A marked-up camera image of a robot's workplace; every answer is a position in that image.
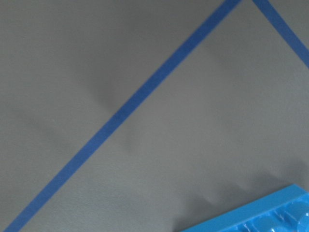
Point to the long blue studded block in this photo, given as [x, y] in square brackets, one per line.
[286, 210]

